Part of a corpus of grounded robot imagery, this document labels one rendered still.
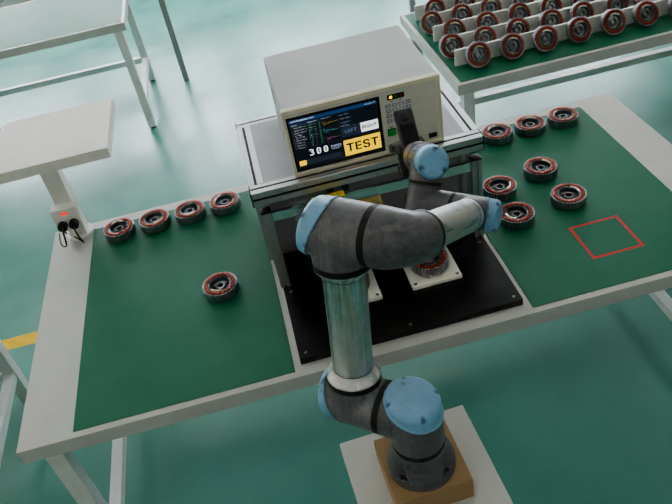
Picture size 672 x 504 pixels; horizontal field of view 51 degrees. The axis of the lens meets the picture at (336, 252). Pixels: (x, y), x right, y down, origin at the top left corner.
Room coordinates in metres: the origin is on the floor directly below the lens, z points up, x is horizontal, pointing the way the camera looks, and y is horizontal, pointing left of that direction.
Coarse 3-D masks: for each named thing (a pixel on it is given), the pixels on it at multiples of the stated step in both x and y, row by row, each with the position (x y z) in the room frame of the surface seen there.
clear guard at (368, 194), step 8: (352, 184) 1.66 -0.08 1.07; (360, 184) 1.65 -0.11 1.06; (368, 184) 1.65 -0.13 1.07; (320, 192) 1.65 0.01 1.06; (328, 192) 1.65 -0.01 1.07; (344, 192) 1.63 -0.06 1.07; (352, 192) 1.62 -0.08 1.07; (360, 192) 1.61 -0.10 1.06; (368, 192) 1.61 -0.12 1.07; (376, 192) 1.60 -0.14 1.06; (296, 200) 1.64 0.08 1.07; (304, 200) 1.63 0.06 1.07; (360, 200) 1.58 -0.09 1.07; (368, 200) 1.57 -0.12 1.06; (376, 200) 1.56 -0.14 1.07; (296, 208) 1.60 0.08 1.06; (296, 216) 1.56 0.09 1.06
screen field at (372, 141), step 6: (378, 132) 1.70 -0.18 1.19; (354, 138) 1.69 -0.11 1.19; (360, 138) 1.69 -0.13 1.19; (366, 138) 1.69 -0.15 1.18; (372, 138) 1.70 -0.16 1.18; (378, 138) 1.70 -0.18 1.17; (348, 144) 1.69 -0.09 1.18; (354, 144) 1.69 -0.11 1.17; (360, 144) 1.69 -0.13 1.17; (366, 144) 1.69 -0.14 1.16; (372, 144) 1.70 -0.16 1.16; (378, 144) 1.70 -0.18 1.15; (348, 150) 1.69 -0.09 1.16; (354, 150) 1.69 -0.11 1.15; (360, 150) 1.69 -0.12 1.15; (366, 150) 1.69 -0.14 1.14
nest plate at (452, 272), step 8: (448, 256) 1.60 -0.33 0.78; (448, 264) 1.56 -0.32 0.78; (456, 264) 1.56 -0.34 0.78; (408, 272) 1.56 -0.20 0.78; (448, 272) 1.53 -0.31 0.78; (456, 272) 1.52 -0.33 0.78; (416, 280) 1.52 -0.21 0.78; (424, 280) 1.52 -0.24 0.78; (432, 280) 1.51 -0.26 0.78; (440, 280) 1.50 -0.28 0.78; (448, 280) 1.50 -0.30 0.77; (416, 288) 1.50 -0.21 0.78
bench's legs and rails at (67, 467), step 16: (112, 448) 1.62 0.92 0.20; (64, 464) 1.26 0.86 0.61; (80, 464) 1.30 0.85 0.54; (112, 464) 1.55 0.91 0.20; (64, 480) 1.26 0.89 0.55; (80, 480) 1.26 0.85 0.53; (112, 480) 1.48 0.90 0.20; (80, 496) 1.26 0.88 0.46; (96, 496) 1.28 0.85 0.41; (112, 496) 1.42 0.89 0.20
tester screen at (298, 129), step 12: (348, 108) 1.69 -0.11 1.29; (360, 108) 1.69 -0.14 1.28; (372, 108) 1.70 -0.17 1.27; (300, 120) 1.68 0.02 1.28; (312, 120) 1.68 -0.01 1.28; (324, 120) 1.69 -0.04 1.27; (336, 120) 1.69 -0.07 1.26; (348, 120) 1.69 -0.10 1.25; (360, 120) 1.69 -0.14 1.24; (300, 132) 1.68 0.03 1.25; (312, 132) 1.68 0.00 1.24; (324, 132) 1.69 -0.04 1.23; (336, 132) 1.69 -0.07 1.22; (372, 132) 1.70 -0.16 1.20; (300, 144) 1.68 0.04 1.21; (312, 144) 1.68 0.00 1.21; (324, 144) 1.69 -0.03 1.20; (336, 144) 1.69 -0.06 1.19; (300, 156) 1.68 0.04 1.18; (312, 156) 1.68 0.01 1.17; (348, 156) 1.69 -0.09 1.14; (300, 168) 1.68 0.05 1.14
